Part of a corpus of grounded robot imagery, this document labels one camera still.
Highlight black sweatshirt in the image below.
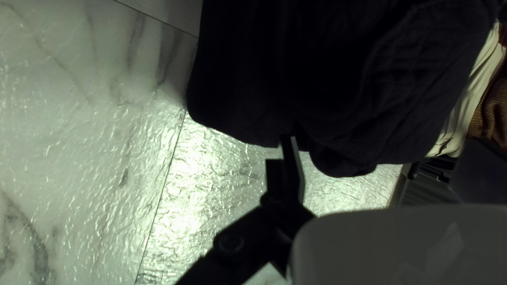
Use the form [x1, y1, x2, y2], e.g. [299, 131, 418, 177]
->
[186, 0, 499, 178]

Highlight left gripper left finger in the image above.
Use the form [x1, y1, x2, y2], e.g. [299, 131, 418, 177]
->
[174, 135, 315, 285]

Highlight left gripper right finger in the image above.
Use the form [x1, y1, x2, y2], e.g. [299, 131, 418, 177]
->
[453, 138, 507, 205]

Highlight person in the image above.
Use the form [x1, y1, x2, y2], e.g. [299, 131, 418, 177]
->
[426, 22, 507, 159]

